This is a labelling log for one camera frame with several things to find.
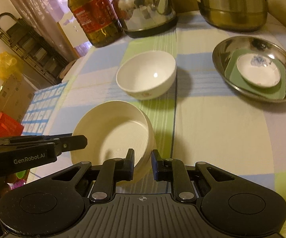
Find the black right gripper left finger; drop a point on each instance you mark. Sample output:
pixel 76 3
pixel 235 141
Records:
pixel 53 204

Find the black metal rack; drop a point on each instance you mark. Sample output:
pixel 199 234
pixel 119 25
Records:
pixel 33 49

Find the orange red box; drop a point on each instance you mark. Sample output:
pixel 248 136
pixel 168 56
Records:
pixel 9 127

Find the cream plastic round bowl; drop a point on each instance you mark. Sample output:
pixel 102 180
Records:
pixel 112 128

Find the small blue flower saucer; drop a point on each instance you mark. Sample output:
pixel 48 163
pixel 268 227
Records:
pixel 259 70

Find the stainless steel steamer pot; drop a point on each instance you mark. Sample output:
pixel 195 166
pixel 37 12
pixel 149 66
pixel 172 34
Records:
pixel 235 15

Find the cooking oil bottle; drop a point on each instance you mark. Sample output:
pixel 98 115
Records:
pixel 98 21

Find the green square plastic plate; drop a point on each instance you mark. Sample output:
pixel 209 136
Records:
pixel 233 75

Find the stainless steel kettle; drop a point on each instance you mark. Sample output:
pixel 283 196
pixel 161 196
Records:
pixel 142 18

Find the yellow plastic bag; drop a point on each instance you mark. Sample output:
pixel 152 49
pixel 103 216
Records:
pixel 10 66

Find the checked tablecloth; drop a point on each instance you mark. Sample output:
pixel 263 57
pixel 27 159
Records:
pixel 200 118

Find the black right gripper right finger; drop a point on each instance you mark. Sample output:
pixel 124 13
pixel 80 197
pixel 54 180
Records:
pixel 228 203

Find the left hand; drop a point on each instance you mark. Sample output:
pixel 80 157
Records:
pixel 4 183

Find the white wooden chair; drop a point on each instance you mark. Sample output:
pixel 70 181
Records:
pixel 78 42

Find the large stainless steel plate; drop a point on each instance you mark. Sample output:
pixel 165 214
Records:
pixel 221 56

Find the cardboard box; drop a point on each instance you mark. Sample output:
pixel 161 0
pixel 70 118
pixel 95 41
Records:
pixel 15 97

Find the blue white patterned cloth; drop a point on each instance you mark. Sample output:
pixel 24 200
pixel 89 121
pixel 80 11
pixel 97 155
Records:
pixel 41 109

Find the white ceramic floral bowl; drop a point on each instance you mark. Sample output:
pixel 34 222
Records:
pixel 147 75

